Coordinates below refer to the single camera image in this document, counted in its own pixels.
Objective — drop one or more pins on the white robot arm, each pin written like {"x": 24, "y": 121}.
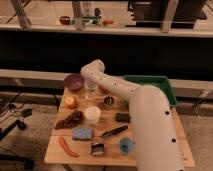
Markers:
{"x": 156, "y": 143}

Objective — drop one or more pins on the red chili pepper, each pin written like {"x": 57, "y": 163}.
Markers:
{"x": 66, "y": 148}

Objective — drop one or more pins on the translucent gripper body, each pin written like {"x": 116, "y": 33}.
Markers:
{"x": 90, "y": 86}

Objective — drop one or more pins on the white plastic cup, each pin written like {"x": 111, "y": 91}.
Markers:
{"x": 92, "y": 114}

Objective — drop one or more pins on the blue plastic cup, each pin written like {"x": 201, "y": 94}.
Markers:
{"x": 126, "y": 145}

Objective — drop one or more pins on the bunch of dark grapes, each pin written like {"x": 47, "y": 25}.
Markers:
{"x": 75, "y": 118}

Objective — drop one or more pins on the red bowl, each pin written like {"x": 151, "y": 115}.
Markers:
{"x": 103, "y": 90}

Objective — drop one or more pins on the peach fruit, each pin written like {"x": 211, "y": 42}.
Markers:
{"x": 71, "y": 102}

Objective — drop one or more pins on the purple bowl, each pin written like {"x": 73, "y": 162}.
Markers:
{"x": 74, "y": 82}

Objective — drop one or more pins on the wooden table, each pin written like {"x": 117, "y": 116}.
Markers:
{"x": 111, "y": 157}

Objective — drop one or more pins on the blue sponge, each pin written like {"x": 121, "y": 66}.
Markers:
{"x": 80, "y": 133}

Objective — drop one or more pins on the green plastic tray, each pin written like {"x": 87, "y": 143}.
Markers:
{"x": 161, "y": 82}

